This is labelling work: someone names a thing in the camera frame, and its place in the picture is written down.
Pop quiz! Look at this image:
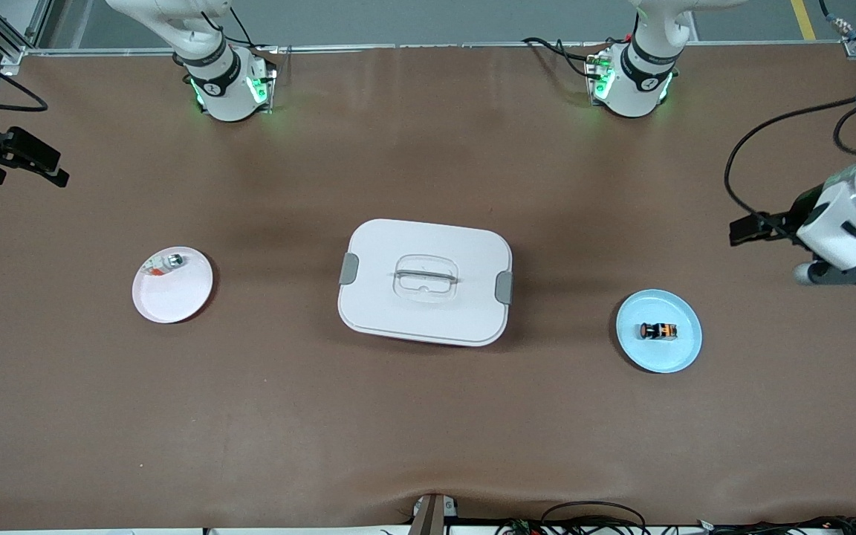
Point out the light blue round plate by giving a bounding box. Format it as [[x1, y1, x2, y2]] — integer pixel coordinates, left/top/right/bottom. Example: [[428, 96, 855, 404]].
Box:
[[615, 289, 703, 374]]

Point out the pink round plate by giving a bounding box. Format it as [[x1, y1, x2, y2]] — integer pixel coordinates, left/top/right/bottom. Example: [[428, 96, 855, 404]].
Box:
[[132, 246, 214, 325]]

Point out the white lidded storage box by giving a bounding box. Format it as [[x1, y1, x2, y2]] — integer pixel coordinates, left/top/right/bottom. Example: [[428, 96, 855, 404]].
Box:
[[337, 218, 514, 348]]

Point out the brown table mat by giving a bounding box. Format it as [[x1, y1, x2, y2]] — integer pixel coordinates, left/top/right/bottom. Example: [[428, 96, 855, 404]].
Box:
[[0, 43, 856, 531]]

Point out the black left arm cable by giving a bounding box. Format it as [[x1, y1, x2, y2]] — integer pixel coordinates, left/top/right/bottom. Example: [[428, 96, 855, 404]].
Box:
[[723, 97, 856, 240]]

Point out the clear switch with silver head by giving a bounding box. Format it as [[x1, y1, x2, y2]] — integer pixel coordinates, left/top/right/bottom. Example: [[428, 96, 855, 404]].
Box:
[[141, 253, 186, 279]]

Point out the grey braided cable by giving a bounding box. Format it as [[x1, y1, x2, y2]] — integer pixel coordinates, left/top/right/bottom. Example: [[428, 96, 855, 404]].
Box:
[[817, 0, 856, 39]]

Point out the black base cable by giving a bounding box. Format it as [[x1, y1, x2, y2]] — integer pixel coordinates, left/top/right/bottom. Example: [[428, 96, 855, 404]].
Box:
[[522, 36, 598, 81], [201, 7, 281, 56]]

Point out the black cable bundle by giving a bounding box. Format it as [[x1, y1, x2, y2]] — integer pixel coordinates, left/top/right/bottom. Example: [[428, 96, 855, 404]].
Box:
[[695, 516, 856, 535]]

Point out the black looped cable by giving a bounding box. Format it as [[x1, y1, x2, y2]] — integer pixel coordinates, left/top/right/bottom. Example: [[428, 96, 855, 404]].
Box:
[[539, 501, 649, 535]]

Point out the aluminium table edge rail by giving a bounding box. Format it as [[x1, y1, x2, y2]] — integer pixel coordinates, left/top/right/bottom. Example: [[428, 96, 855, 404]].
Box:
[[23, 40, 856, 57]]

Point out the brown camera mount bracket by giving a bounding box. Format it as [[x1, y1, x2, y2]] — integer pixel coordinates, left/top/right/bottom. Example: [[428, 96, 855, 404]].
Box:
[[408, 493, 459, 535]]

